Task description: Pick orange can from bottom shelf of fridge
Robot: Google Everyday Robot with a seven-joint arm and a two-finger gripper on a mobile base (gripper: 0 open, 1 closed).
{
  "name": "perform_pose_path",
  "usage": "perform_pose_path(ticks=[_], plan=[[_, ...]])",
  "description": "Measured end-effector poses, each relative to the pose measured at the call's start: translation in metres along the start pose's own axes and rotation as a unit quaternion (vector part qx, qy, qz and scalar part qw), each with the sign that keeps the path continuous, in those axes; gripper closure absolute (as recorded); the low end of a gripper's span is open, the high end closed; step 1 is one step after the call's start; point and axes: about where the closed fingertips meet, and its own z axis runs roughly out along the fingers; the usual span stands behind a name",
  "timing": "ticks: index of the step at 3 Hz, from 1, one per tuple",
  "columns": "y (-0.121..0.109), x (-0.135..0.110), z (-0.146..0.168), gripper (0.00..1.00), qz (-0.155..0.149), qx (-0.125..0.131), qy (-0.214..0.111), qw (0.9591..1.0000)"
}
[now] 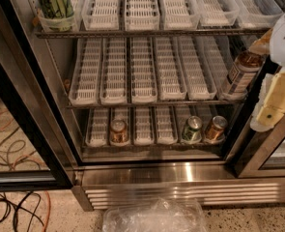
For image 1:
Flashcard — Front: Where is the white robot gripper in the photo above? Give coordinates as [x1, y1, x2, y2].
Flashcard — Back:
[248, 13, 285, 127]

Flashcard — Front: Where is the orange can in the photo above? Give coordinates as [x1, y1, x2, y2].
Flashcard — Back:
[204, 115, 228, 142]
[110, 119, 128, 143]

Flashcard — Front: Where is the shelf tray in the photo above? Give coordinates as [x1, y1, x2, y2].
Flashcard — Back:
[69, 39, 101, 106]
[196, 0, 240, 27]
[134, 107, 155, 146]
[159, 0, 200, 31]
[85, 108, 108, 147]
[197, 36, 247, 101]
[154, 37, 186, 101]
[155, 106, 178, 145]
[100, 38, 127, 104]
[176, 106, 196, 145]
[130, 38, 157, 103]
[38, 0, 85, 32]
[196, 105, 225, 145]
[109, 107, 130, 147]
[178, 37, 216, 101]
[81, 0, 121, 31]
[125, 0, 160, 31]
[235, 0, 283, 28]

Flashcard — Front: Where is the right glass fridge door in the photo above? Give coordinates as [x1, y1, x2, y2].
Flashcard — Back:
[235, 115, 285, 178]

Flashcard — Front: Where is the glass fridge door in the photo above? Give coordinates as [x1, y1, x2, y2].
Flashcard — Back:
[0, 0, 75, 191]
[235, 115, 285, 178]

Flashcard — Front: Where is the stainless fridge cabinet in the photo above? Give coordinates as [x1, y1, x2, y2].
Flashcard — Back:
[0, 0, 285, 212]

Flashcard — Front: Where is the green tall can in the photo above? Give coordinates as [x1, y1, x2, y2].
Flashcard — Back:
[39, 0, 74, 19]

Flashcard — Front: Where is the left glass fridge door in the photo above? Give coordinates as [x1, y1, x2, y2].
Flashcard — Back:
[0, 0, 75, 191]

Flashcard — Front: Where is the brown tea bottle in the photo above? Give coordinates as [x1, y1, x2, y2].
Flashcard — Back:
[222, 50, 265, 95]

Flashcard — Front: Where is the clear plastic bin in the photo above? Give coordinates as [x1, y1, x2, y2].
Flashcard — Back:
[102, 198, 208, 232]

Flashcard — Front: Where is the orange floor cable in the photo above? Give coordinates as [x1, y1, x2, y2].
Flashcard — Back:
[42, 190, 52, 232]

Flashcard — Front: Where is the black floor cable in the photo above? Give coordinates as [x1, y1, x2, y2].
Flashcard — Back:
[0, 190, 45, 232]

